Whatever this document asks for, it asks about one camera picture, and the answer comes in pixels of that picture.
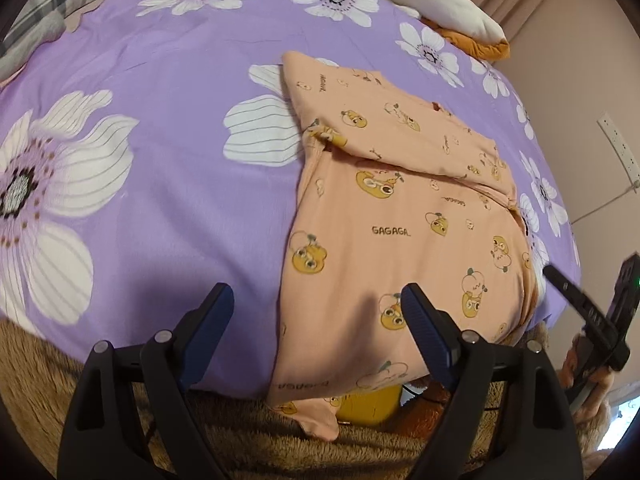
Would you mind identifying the orange cartoon print garment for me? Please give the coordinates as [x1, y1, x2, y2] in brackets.
[267, 51, 538, 441]

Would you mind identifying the right hand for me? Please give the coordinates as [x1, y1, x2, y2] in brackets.
[556, 334, 616, 418]

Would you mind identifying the brown fuzzy rug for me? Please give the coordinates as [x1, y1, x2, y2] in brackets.
[1, 318, 616, 479]

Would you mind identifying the yellow object under bed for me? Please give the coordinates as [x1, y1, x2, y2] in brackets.
[336, 385, 402, 427]

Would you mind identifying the purple floral bed sheet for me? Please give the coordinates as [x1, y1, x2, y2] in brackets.
[1, 0, 580, 398]

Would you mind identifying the orange plush cushion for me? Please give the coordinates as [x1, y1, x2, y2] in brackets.
[420, 18, 511, 62]

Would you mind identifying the grey plaid blanket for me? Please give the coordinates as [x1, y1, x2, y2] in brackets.
[1, 0, 96, 80]

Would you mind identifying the white wall socket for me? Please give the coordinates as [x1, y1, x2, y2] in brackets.
[598, 113, 640, 188]

